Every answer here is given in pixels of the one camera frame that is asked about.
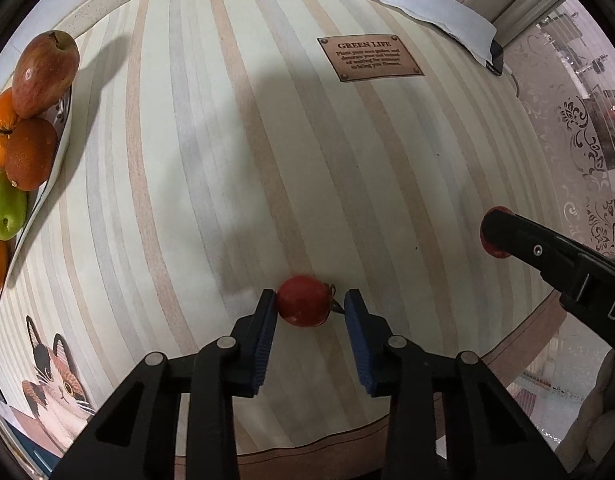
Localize cherry tomato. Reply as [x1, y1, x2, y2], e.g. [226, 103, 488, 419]
[480, 206, 513, 260]
[276, 275, 338, 328]

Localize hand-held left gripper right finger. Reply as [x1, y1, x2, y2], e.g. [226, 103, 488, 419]
[343, 288, 572, 480]

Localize large green fruit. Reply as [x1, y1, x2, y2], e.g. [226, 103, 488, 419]
[0, 172, 27, 241]

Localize red pear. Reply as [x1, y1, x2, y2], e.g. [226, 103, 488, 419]
[12, 30, 81, 120]

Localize white paper tissue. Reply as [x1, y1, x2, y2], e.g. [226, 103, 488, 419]
[356, 0, 498, 68]

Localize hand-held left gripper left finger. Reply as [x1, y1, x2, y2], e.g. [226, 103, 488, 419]
[52, 288, 278, 480]

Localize striped tablecloth with cat print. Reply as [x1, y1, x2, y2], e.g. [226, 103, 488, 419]
[0, 0, 568, 466]

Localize person's right hand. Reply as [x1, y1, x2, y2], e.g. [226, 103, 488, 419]
[577, 347, 615, 480]

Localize small orange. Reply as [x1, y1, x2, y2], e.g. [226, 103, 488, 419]
[0, 89, 21, 168]

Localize red-brown round fruit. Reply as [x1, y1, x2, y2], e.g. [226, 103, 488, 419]
[5, 117, 58, 192]

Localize dark phone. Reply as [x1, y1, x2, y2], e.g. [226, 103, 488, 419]
[485, 37, 505, 77]

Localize patterned frosted glass door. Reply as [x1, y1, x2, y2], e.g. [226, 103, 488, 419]
[487, 0, 615, 411]

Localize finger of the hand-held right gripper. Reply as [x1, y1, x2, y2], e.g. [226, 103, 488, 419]
[480, 208, 596, 305]

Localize oval floral ceramic plate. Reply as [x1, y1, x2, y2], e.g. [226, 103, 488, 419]
[0, 80, 73, 307]

